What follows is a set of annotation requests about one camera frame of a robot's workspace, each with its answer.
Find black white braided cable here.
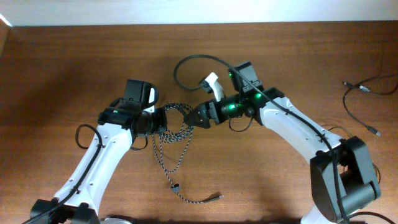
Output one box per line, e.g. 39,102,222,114
150,102,224,205

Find black right camera cable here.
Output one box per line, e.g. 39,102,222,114
173,54,352,224

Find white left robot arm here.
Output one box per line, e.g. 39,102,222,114
28,80,167,223

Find thin black USB cable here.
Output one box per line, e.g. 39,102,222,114
341,52,398,138

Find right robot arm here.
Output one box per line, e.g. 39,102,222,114
184,62,381,223

